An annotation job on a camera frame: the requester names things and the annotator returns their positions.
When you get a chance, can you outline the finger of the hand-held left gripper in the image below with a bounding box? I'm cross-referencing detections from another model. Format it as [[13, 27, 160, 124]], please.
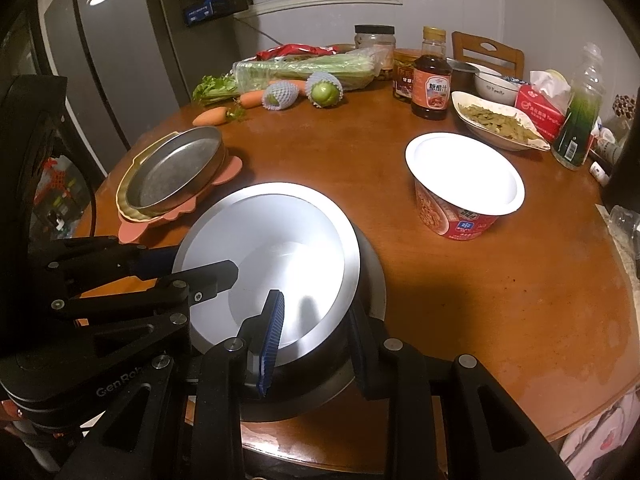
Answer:
[[47, 235, 176, 292], [50, 259, 240, 357]]

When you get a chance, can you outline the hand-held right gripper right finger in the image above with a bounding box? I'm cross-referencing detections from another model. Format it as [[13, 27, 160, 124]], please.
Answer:
[[349, 305, 571, 480]]

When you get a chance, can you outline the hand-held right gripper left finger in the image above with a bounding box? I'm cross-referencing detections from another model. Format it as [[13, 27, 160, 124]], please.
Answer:
[[57, 289, 287, 480]]

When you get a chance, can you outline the steel bowl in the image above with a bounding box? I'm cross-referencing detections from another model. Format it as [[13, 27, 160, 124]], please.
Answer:
[[240, 220, 388, 423]]

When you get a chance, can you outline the yellow shell-shaped plate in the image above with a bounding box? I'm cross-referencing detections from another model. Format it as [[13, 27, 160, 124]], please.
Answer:
[[115, 130, 226, 223]]

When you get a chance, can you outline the white round plate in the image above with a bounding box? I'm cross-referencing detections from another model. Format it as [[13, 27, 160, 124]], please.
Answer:
[[171, 181, 362, 367]]

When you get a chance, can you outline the round metal plate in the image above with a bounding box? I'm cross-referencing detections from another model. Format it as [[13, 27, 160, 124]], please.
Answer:
[[124, 126, 224, 213]]

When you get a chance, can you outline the red paper window decoration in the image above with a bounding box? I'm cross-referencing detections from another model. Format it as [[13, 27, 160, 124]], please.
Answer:
[[37, 157, 68, 206]]

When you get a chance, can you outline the black framed glass door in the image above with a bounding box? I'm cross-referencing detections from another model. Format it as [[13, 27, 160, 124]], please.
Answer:
[[0, 5, 108, 241]]

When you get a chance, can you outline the pink plate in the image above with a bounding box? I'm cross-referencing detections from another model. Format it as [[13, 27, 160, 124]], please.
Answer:
[[117, 152, 244, 246]]

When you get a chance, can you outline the grey refrigerator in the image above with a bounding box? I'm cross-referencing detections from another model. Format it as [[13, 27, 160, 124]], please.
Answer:
[[37, 0, 261, 176]]

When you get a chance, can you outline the carrot with green top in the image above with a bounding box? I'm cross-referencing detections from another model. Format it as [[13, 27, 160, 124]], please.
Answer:
[[192, 106, 248, 127]]

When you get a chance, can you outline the celery bunch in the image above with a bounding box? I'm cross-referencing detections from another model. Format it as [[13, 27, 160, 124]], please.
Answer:
[[192, 50, 378, 107]]

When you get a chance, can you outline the green fruit in foam net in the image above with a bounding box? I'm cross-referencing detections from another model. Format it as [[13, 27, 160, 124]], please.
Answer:
[[306, 71, 345, 109], [262, 81, 302, 112]]

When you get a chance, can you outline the red instant noodle bowl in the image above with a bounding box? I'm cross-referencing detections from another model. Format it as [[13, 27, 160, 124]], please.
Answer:
[[404, 132, 526, 241]]

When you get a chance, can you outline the clear plastic bag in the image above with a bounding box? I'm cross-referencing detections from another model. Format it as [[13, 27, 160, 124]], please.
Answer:
[[234, 47, 383, 92]]

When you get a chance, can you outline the dark blue box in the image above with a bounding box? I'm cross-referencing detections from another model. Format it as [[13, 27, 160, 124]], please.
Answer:
[[182, 0, 236, 26]]

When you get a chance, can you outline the red snack bag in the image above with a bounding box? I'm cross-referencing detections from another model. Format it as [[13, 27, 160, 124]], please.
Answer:
[[256, 44, 340, 63]]

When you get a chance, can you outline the pink and white cloth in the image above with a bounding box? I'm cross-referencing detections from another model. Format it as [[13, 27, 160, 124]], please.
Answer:
[[557, 390, 631, 476]]

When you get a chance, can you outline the brown sauce jar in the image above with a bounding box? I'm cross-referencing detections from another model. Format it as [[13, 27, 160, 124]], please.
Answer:
[[391, 48, 426, 103]]

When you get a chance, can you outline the glass jar with black lid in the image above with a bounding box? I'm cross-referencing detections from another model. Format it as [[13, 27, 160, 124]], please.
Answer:
[[354, 24, 397, 68]]

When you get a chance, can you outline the dark sauce bottle red label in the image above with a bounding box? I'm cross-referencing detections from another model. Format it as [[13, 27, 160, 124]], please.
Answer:
[[411, 26, 454, 122]]

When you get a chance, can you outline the white dish of green beans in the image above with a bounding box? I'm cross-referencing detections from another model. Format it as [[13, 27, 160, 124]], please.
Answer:
[[451, 90, 552, 153]]

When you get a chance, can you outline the clear plastic bottle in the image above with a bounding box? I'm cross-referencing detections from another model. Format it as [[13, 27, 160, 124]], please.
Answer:
[[607, 205, 640, 266]]

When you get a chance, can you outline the white patterned bowl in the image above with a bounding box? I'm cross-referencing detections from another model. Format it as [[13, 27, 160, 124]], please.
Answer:
[[472, 64, 523, 107]]

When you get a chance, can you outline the red tissue pack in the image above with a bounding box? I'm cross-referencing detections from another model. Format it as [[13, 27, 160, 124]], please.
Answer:
[[514, 69, 573, 143]]

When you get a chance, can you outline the small metal pot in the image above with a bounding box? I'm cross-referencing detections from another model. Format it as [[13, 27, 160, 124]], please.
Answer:
[[446, 57, 481, 92]]

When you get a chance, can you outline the clear bottle with green liquid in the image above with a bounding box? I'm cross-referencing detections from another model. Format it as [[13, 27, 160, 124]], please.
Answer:
[[551, 42, 606, 170]]

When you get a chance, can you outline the wooden chair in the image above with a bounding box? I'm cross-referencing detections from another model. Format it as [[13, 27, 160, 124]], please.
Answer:
[[451, 31, 526, 83]]

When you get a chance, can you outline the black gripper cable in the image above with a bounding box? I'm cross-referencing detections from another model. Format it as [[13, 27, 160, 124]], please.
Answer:
[[75, 167, 100, 240]]

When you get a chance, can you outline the black wall cable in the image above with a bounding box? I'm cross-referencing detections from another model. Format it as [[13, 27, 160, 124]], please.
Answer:
[[250, 22, 281, 46]]

